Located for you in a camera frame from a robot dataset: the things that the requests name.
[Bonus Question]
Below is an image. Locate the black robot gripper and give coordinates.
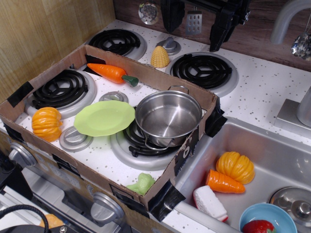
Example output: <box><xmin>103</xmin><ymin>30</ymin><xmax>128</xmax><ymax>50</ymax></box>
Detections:
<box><xmin>160</xmin><ymin>0</ymin><xmax>250</xmax><ymax>52</ymax></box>

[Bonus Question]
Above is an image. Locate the orange toy carrot green stem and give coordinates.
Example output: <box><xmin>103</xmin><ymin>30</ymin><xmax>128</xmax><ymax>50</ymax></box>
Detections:
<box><xmin>87</xmin><ymin>63</ymin><xmax>139</xmax><ymax>87</ymax></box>

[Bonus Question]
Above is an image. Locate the light green plastic plate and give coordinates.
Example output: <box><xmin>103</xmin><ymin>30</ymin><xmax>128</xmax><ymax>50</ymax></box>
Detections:
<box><xmin>73</xmin><ymin>100</ymin><xmax>135</xmax><ymax>137</ymax></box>

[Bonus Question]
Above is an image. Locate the orange toy carrot half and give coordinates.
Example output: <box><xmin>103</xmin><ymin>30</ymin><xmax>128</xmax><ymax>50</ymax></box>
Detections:
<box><xmin>205</xmin><ymin>169</ymin><xmax>245</xmax><ymax>194</ymax></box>

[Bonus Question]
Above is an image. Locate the hanging slotted spatula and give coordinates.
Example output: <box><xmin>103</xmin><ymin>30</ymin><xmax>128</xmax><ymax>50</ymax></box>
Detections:
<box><xmin>185</xmin><ymin>6</ymin><xmax>202</xmax><ymax>35</ymax></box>

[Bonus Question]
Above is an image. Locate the silver back stove knob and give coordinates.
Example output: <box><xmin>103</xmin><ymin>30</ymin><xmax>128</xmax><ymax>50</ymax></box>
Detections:
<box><xmin>156</xmin><ymin>37</ymin><xmax>181</xmax><ymax>56</ymax></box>

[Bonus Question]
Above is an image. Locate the silver stove knob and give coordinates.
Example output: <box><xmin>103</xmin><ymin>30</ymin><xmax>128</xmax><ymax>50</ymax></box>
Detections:
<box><xmin>59</xmin><ymin>126</ymin><xmax>93</xmax><ymax>152</ymax></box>
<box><xmin>156</xmin><ymin>37</ymin><xmax>181</xmax><ymax>56</ymax></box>
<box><xmin>99</xmin><ymin>91</ymin><xmax>129</xmax><ymax>103</ymax></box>

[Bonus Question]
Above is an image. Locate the hanging round strainer spoon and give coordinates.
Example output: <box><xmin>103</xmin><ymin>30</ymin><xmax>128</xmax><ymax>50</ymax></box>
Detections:
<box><xmin>138</xmin><ymin>0</ymin><xmax>160</xmax><ymax>25</ymax></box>

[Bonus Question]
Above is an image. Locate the yellow toy corn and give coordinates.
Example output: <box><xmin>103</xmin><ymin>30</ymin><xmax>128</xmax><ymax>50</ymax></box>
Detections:
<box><xmin>151</xmin><ymin>46</ymin><xmax>170</xmax><ymax>68</ymax></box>

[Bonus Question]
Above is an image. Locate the back right stove burner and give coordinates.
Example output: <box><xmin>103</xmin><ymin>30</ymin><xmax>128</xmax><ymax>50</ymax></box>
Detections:
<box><xmin>165</xmin><ymin>52</ymin><xmax>239</xmax><ymax>97</ymax></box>

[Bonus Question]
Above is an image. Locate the stove burner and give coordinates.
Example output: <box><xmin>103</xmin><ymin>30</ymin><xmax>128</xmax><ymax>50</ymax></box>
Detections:
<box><xmin>165</xmin><ymin>52</ymin><xmax>239</xmax><ymax>97</ymax></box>
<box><xmin>110</xmin><ymin>122</ymin><xmax>184</xmax><ymax>171</ymax></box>
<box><xmin>86</xmin><ymin>29</ymin><xmax>147</xmax><ymax>61</ymax></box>
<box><xmin>24</xmin><ymin>69</ymin><xmax>97</xmax><ymax>119</ymax></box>

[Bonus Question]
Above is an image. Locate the back left stove burner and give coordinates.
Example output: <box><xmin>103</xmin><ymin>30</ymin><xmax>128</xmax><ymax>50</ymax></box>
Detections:
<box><xmin>86</xmin><ymin>29</ymin><xmax>147</xmax><ymax>61</ymax></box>

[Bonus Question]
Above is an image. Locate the hanging silver ladle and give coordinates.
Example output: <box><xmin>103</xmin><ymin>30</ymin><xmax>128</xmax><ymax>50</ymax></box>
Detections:
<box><xmin>290</xmin><ymin>14</ymin><xmax>311</xmax><ymax>61</ymax></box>

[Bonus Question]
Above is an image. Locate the stainless steel pot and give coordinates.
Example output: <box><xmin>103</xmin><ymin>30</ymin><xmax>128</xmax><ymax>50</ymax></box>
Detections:
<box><xmin>135</xmin><ymin>85</ymin><xmax>203</xmax><ymax>150</ymax></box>

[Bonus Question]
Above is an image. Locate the brown cardboard fence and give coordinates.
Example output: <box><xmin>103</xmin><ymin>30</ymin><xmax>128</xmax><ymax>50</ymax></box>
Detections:
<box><xmin>0</xmin><ymin>45</ymin><xmax>218</xmax><ymax>221</ymax></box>

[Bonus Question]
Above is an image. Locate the silver middle stove knob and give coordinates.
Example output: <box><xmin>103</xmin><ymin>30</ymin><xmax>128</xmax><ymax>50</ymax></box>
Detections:
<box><xmin>99</xmin><ymin>91</ymin><xmax>129</xmax><ymax>103</ymax></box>

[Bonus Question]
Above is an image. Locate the silver faucet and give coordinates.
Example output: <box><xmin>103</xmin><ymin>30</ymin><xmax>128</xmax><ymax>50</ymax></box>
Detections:
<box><xmin>270</xmin><ymin>0</ymin><xmax>311</xmax><ymax>138</ymax></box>

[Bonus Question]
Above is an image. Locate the front left stove burner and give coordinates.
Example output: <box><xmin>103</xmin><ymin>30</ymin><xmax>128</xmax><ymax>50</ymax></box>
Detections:
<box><xmin>24</xmin><ymin>69</ymin><xmax>97</xmax><ymax>119</ymax></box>

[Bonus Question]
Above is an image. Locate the front right stove burner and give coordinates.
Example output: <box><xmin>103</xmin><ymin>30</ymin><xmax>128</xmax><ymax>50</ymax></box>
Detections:
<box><xmin>110</xmin><ymin>122</ymin><xmax>184</xmax><ymax>171</ymax></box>

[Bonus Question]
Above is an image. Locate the orange toy pumpkin in sink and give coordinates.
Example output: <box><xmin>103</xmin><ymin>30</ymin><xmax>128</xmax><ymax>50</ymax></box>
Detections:
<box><xmin>216</xmin><ymin>151</ymin><xmax>255</xmax><ymax>184</ymax></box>

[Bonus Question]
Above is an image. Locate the stainless steel sink basin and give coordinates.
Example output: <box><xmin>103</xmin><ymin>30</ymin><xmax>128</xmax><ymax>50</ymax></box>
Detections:
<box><xmin>175</xmin><ymin>118</ymin><xmax>311</xmax><ymax>233</ymax></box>

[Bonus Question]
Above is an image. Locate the green toy vegetable piece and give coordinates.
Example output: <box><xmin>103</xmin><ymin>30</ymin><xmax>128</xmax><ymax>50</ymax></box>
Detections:
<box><xmin>126</xmin><ymin>173</ymin><xmax>155</xmax><ymax>196</ymax></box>

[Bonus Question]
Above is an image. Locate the silver front stove knob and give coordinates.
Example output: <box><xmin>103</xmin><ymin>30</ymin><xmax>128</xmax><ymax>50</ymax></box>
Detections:
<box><xmin>59</xmin><ymin>126</ymin><xmax>93</xmax><ymax>152</ymax></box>

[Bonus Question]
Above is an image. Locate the white red toy cheese wedge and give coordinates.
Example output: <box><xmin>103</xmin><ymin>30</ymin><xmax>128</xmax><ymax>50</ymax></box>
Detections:
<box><xmin>192</xmin><ymin>185</ymin><xmax>228</xmax><ymax>222</ymax></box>

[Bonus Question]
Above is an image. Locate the orange toy pumpkin in fence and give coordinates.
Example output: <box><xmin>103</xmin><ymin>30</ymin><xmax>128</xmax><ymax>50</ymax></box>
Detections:
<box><xmin>32</xmin><ymin>107</ymin><xmax>62</xmax><ymax>142</ymax></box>

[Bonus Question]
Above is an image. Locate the silver sink drain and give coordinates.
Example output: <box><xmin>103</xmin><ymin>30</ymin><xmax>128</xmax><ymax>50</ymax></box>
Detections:
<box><xmin>269</xmin><ymin>186</ymin><xmax>311</xmax><ymax>233</ymax></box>

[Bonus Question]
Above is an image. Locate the right oven dial knob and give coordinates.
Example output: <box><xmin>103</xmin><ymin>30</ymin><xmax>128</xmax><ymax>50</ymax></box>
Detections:
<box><xmin>90</xmin><ymin>192</ymin><xmax>124</xmax><ymax>226</ymax></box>

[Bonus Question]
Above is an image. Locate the oven dial knob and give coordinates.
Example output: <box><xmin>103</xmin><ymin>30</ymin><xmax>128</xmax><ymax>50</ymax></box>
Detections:
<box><xmin>90</xmin><ymin>192</ymin><xmax>124</xmax><ymax>226</ymax></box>
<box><xmin>9</xmin><ymin>142</ymin><xmax>37</xmax><ymax>168</ymax></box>

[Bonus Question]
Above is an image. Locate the red toy strawberry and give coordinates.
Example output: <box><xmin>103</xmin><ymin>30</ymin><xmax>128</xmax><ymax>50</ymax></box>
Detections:
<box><xmin>242</xmin><ymin>220</ymin><xmax>276</xmax><ymax>233</ymax></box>

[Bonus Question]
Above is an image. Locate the blue plastic bowl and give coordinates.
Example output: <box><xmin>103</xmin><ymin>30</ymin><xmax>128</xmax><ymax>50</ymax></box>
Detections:
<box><xmin>239</xmin><ymin>203</ymin><xmax>297</xmax><ymax>233</ymax></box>

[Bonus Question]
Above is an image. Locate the left oven dial knob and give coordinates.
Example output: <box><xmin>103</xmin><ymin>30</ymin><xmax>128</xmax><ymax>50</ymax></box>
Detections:
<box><xmin>9</xmin><ymin>142</ymin><xmax>37</xmax><ymax>168</ymax></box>

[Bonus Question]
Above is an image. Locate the orange object bottom left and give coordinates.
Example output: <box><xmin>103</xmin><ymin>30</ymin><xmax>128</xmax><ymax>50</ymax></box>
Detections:
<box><xmin>45</xmin><ymin>214</ymin><xmax>64</xmax><ymax>229</ymax></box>

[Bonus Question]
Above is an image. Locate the black cable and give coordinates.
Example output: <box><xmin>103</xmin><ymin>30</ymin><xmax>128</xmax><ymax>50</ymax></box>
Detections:
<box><xmin>0</xmin><ymin>204</ymin><xmax>50</xmax><ymax>230</ymax></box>

